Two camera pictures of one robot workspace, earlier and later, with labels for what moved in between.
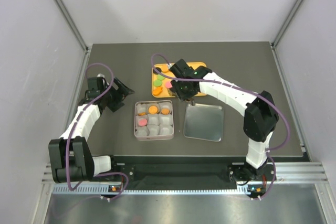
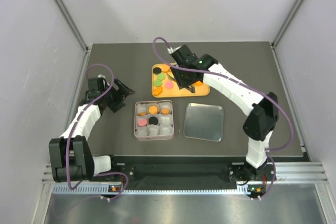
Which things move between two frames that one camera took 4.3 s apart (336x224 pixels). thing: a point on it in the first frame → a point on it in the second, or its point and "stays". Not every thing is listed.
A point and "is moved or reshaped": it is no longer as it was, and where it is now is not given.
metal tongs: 192,100 is moved or reshaped
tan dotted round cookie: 153,109 stays
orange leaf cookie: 165,110 stays
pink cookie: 143,122 stays
